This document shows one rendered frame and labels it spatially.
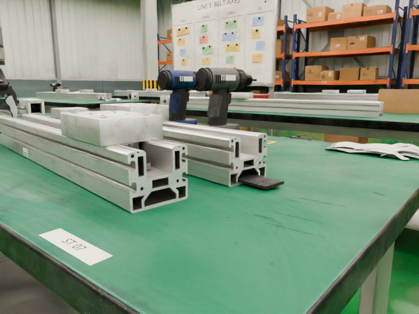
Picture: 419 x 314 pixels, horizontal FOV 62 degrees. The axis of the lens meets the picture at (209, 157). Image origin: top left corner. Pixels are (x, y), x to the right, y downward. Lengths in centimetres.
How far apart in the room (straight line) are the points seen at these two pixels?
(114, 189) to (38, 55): 1294
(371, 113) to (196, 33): 282
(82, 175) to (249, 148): 30
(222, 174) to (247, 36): 344
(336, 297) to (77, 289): 24
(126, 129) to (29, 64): 1279
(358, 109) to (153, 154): 170
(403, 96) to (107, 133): 220
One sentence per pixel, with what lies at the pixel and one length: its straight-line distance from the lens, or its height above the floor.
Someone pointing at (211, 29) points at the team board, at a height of 160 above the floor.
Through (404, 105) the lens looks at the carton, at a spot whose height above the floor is 83.
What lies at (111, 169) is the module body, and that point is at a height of 83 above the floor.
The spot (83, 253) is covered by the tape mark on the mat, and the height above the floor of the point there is 78.
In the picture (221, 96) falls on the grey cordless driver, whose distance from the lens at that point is 94.
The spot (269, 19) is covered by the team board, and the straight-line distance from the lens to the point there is 389.
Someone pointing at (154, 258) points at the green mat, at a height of 78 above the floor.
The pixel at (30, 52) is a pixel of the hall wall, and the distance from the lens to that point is 1333.
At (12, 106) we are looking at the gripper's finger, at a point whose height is 88.
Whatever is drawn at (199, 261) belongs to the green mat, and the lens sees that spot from 36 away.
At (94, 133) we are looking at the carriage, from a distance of 55.
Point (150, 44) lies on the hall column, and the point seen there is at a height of 198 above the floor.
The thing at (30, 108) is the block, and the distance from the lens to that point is 221.
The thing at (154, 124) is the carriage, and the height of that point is 89.
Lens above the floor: 95
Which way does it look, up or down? 12 degrees down
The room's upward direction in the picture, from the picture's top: straight up
